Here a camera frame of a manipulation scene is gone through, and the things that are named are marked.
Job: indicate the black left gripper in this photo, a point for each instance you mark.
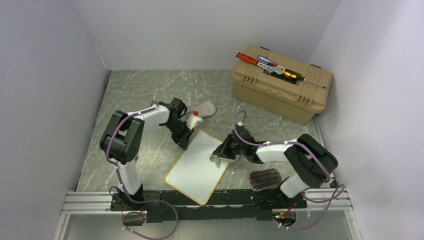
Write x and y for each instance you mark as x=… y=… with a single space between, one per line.
x=182 y=141

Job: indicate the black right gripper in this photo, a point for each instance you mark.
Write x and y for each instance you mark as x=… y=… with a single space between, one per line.
x=223 y=151

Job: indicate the yellow framed whiteboard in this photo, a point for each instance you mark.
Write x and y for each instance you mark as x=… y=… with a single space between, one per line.
x=193 y=174

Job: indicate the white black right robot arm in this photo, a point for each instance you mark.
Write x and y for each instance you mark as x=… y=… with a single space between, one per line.
x=312 y=163

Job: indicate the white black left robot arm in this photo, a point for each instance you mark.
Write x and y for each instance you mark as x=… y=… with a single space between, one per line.
x=121 y=140

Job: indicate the grey silver scrubbing sponge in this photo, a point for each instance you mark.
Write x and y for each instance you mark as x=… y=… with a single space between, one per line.
x=205 y=109

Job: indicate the dark wavy foam sponge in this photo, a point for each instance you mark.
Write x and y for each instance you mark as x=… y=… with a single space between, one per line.
x=264 y=179

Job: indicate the tan plastic toolbox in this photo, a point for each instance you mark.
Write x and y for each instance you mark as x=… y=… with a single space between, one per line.
x=293 y=99

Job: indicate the yellow black screwdriver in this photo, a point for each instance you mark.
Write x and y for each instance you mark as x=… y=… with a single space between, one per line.
x=298 y=77

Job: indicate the blue red screwdriver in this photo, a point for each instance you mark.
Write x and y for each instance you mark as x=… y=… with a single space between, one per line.
x=267 y=61

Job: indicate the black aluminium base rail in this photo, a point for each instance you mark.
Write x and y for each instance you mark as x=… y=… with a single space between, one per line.
x=162 y=205

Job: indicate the red handled adjustable wrench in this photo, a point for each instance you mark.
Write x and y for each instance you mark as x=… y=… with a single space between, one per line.
x=253 y=61

